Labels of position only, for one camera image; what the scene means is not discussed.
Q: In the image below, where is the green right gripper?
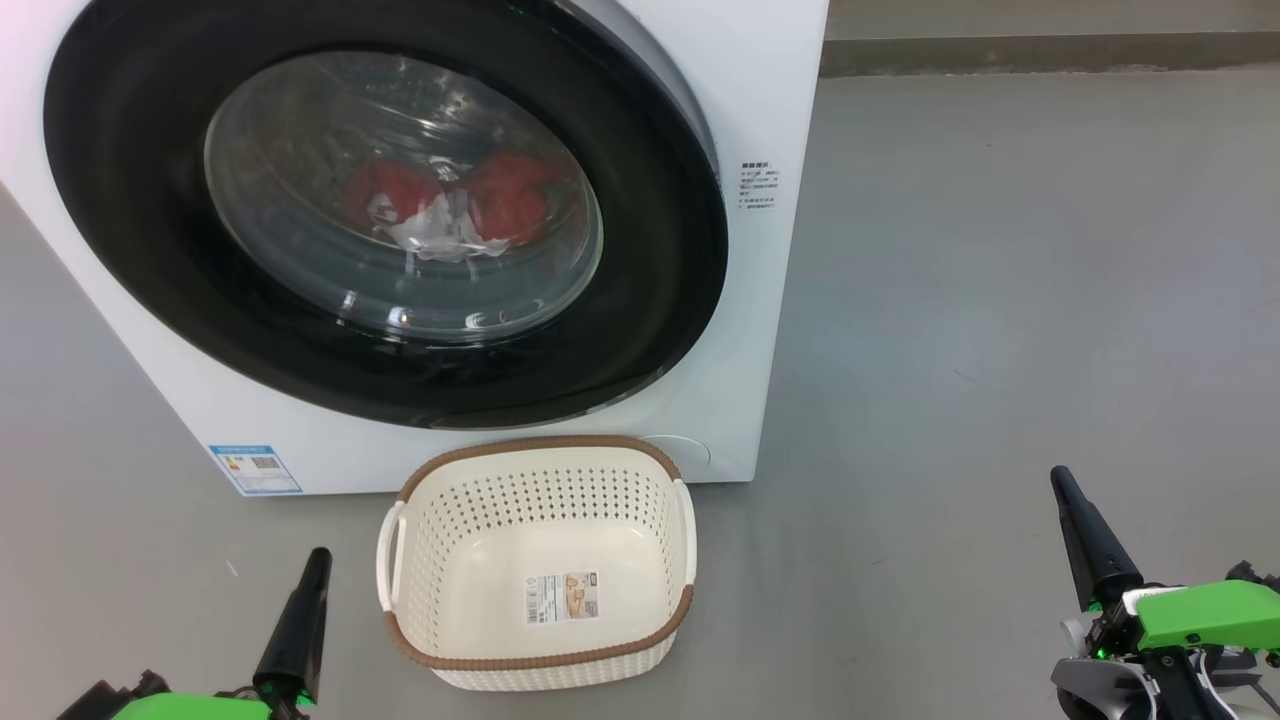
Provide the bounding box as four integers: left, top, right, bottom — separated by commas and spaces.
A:
1050, 466, 1280, 663

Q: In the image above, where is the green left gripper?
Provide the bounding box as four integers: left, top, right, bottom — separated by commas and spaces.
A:
58, 547, 333, 720

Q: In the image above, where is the red and white laundry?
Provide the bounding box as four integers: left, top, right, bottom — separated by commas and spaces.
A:
350, 150, 561, 263

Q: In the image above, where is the black round glass washer door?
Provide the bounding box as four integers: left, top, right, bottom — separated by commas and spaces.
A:
43, 0, 729, 431

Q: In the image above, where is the cream laundry basket brown rim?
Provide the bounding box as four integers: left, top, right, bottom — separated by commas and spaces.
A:
376, 435, 697, 693

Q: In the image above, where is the printed product label sticker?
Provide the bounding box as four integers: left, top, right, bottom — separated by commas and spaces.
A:
525, 571, 601, 627

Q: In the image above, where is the white front-load washing machine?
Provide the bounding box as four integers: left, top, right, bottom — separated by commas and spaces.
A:
0, 0, 831, 498

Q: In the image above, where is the blue energy label sticker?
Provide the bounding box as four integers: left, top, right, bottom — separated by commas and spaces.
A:
208, 444, 303, 497

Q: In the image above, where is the round white filter cover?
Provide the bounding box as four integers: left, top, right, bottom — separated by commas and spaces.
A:
640, 433, 713, 471

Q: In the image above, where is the black text notice sticker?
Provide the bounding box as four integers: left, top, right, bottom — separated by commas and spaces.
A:
738, 160, 781, 211

